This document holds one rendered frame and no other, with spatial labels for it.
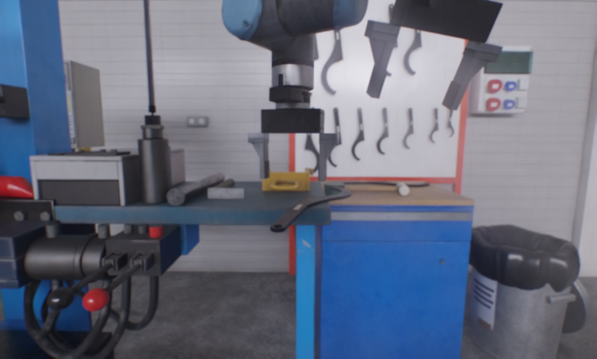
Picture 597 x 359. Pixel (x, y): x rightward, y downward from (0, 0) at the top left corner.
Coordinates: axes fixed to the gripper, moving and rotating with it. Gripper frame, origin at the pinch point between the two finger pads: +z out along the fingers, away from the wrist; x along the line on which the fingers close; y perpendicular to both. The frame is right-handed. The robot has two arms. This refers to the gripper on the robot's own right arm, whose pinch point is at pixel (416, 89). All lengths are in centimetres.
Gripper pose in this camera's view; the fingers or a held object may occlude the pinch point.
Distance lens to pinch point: 51.4
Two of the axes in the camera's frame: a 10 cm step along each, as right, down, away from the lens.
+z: -1.7, 8.5, 5.0
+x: 9.8, 1.0, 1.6
